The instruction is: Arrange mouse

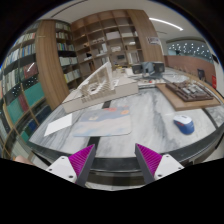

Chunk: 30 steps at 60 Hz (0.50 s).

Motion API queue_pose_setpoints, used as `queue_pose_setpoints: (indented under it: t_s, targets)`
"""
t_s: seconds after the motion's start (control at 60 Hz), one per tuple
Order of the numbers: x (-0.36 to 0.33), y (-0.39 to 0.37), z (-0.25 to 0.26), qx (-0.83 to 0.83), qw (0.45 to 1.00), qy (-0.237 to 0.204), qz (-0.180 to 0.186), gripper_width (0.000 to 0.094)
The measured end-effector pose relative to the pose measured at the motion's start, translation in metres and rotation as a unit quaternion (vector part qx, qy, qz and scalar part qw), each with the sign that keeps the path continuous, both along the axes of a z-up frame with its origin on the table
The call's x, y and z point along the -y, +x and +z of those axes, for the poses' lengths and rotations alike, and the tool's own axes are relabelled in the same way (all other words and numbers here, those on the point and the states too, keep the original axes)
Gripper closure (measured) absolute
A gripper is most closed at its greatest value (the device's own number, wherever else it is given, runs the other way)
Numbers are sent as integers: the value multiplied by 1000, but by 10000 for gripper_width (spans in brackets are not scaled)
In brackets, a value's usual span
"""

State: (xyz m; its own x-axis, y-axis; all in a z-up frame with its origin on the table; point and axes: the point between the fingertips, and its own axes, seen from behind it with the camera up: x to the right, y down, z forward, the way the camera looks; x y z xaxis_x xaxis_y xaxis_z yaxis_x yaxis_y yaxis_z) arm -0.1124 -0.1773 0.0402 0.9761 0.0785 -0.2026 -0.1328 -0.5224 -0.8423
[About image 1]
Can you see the wooden model base board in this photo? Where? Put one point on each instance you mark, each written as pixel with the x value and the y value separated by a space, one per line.
pixel 180 105

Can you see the tall wooden bookshelf centre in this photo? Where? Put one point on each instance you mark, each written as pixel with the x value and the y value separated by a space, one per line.
pixel 122 37

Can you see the left bookshelf with books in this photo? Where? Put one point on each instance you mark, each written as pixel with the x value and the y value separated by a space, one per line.
pixel 37 74

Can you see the white paper sheet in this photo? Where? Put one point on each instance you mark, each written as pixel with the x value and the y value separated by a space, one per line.
pixel 58 124

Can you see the white and blue computer mouse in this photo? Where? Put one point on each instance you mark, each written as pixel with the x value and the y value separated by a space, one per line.
pixel 184 123

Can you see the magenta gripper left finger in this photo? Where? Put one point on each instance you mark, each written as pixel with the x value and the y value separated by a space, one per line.
pixel 76 167

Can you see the black chair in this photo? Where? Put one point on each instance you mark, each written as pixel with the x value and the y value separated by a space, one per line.
pixel 201 74

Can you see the wooden reception counter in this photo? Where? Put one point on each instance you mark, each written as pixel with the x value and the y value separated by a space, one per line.
pixel 190 65

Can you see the dark brown site model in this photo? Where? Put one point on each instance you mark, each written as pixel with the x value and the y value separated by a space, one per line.
pixel 189 92

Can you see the white architectural building model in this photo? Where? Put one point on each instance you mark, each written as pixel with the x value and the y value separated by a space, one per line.
pixel 101 86

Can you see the pastel illustrated mouse pad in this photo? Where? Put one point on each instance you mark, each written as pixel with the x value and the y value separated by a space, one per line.
pixel 113 121

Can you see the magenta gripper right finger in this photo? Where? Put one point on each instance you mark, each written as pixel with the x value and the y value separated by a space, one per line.
pixel 155 166

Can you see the black computer monitor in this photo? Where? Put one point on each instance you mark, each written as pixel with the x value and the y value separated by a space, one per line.
pixel 159 67

